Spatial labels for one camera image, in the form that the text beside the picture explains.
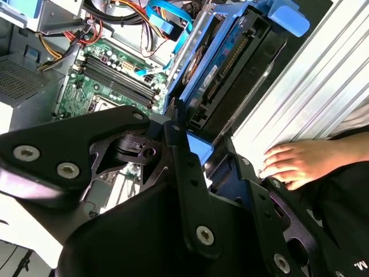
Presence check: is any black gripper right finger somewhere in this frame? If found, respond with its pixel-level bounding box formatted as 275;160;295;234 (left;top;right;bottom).
209;135;347;277

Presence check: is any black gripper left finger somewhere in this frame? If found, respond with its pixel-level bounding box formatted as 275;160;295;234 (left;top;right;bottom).
0;99;223;260

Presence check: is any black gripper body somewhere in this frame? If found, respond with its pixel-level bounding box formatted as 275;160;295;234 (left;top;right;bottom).
54;180;276;277

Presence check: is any hard disk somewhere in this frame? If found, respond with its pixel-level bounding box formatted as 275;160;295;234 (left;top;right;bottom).
164;0;311;171

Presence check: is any orange power wire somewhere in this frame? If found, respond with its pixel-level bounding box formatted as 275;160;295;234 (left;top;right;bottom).
115;0;148;21

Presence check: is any person's bare hand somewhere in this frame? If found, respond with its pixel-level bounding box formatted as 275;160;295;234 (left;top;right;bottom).
259;140;340;192

